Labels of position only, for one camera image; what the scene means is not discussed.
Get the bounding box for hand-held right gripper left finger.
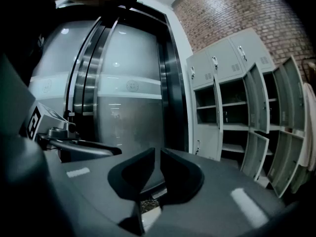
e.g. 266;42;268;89
108;147;156;202

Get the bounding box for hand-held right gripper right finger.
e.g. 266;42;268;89
160;148;205;206

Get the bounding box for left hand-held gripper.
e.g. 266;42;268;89
19;102;122;161

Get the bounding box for grey metal locker cabinet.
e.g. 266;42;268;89
186;28;310;198

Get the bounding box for frosted glass sliding door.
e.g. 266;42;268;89
93;23;166;155
28;20;99;123

